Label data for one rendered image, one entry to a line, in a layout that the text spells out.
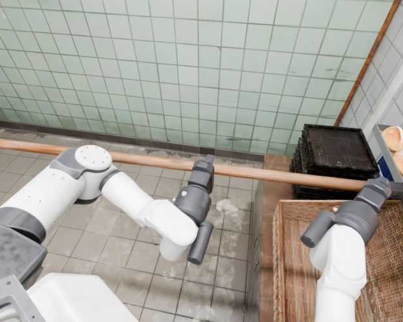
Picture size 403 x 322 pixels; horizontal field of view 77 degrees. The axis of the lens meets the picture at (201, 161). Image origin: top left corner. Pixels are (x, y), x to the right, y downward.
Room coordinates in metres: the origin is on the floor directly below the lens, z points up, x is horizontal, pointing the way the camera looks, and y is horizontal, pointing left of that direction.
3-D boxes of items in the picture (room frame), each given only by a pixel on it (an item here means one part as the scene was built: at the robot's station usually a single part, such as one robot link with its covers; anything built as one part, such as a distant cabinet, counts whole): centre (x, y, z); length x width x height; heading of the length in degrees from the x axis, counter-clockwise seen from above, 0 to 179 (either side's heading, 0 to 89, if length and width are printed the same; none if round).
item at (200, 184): (0.40, 0.01, 1.18); 0.12 x 0.10 x 0.13; 162
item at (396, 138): (0.59, -0.60, 1.21); 0.10 x 0.07 x 0.05; 169
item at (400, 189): (0.40, -0.48, 1.19); 0.09 x 0.04 x 0.03; 80
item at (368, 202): (0.34, -0.39, 1.19); 0.12 x 0.10 x 0.13; 135
